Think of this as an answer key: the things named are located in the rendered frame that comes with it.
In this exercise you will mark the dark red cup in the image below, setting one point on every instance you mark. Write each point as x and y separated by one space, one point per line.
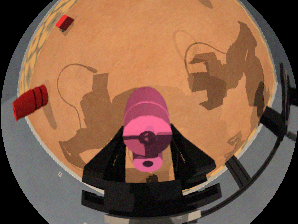
44 95
24 105
38 98

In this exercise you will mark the pink cup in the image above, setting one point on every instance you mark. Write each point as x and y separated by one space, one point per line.
140 165
146 135
146 110

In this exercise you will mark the small red cube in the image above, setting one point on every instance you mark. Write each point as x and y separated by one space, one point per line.
64 22

